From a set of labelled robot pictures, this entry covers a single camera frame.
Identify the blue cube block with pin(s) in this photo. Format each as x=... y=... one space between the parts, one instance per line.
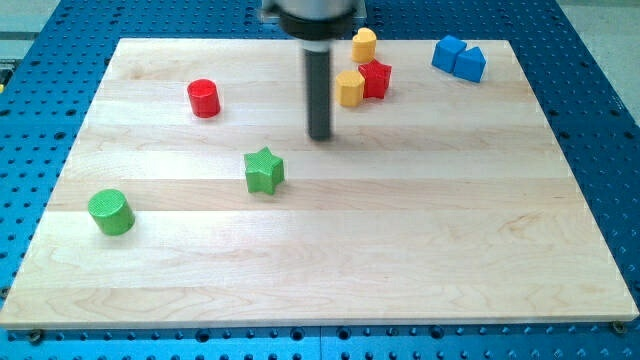
x=446 y=52

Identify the blue pentagon block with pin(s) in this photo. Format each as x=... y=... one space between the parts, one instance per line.
x=470 y=65

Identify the yellow hexagon block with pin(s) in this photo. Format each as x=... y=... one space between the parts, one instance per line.
x=349 y=88

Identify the red cylinder block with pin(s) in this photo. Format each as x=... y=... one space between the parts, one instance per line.
x=204 y=99

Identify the yellow heart block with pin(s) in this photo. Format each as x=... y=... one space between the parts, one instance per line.
x=364 y=45

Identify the red star block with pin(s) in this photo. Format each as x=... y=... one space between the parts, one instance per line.
x=377 y=78

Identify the green star block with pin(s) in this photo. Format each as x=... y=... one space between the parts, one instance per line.
x=264 y=171

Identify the wooden board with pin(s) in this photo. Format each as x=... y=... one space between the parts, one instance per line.
x=446 y=202

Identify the green cylinder block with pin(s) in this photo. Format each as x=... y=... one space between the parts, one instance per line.
x=111 y=212

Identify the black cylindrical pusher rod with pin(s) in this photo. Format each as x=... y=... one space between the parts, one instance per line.
x=317 y=66

